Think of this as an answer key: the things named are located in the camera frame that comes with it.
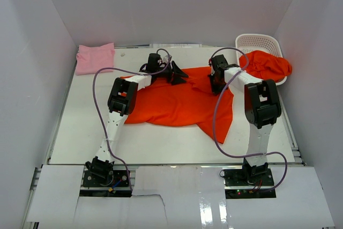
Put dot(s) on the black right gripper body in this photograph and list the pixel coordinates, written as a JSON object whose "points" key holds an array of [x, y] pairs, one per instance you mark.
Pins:
{"points": [[217, 86]]}

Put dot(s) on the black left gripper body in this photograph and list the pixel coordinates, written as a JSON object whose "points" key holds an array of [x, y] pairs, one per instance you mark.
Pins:
{"points": [[167, 73]]}

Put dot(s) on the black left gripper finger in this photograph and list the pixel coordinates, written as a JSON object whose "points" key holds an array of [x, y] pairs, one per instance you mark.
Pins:
{"points": [[177, 81], [177, 71]]}

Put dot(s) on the orange t shirt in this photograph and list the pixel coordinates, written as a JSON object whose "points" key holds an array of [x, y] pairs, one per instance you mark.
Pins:
{"points": [[191, 103], [264, 66]]}

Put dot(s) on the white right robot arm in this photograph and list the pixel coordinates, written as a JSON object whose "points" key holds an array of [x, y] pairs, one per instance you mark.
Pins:
{"points": [[262, 109]]}

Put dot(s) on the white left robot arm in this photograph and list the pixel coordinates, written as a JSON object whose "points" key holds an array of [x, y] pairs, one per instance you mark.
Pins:
{"points": [[121, 103]]}

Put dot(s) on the white perforated plastic basket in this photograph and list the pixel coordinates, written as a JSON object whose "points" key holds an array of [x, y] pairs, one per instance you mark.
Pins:
{"points": [[251, 42]]}

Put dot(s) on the folded pink t shirt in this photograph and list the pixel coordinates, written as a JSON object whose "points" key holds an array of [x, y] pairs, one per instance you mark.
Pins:
{"points": [[92, 59]]}

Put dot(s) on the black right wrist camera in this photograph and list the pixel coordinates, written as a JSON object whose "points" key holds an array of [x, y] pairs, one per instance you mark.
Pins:
{"points": [[219, 61]]}

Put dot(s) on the white paper strip at wall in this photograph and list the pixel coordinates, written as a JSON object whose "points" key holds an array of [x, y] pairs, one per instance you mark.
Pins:
{"points": [[175, 45]]}

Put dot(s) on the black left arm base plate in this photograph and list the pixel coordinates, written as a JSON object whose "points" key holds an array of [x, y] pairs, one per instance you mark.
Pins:
{"points": [[116, 185]]}

